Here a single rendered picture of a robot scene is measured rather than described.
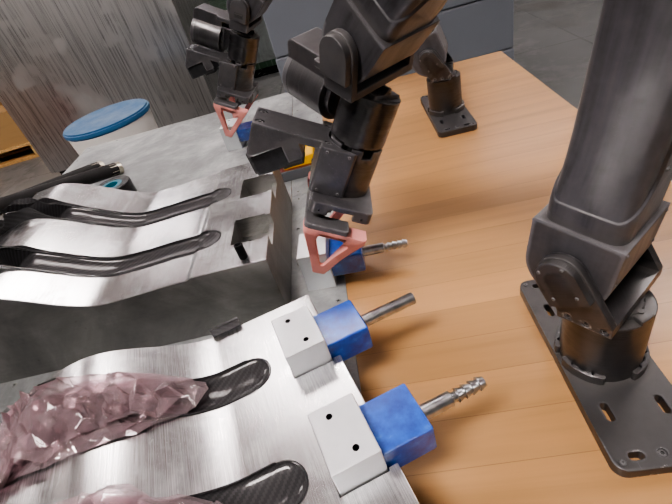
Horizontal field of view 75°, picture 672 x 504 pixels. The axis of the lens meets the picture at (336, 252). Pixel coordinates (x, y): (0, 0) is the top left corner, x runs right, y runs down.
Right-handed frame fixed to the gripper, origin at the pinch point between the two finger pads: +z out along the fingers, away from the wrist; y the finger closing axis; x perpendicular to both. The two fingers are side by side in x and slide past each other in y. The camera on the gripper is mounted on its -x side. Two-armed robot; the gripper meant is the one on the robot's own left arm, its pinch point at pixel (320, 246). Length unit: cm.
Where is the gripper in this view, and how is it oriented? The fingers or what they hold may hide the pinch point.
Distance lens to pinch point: 53.3
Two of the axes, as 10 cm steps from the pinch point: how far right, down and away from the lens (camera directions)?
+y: 0.0, 6.2, -7.9
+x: 9.6, 2.2, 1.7
